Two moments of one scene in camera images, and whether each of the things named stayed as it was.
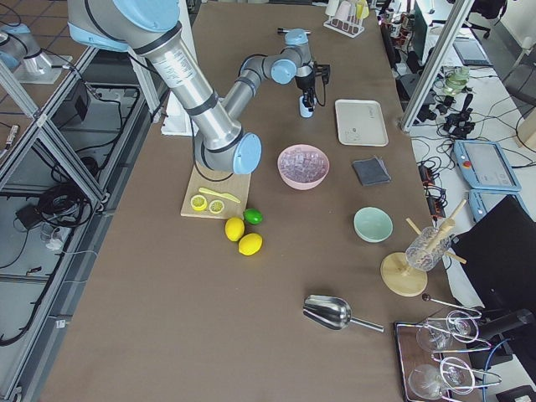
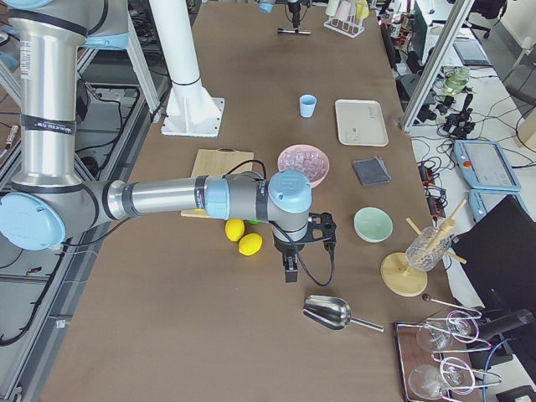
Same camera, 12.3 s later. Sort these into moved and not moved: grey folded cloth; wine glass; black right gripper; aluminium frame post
Moved: black right gripper
Not moved: grey folded cloth; aluminium frame post; wine glass
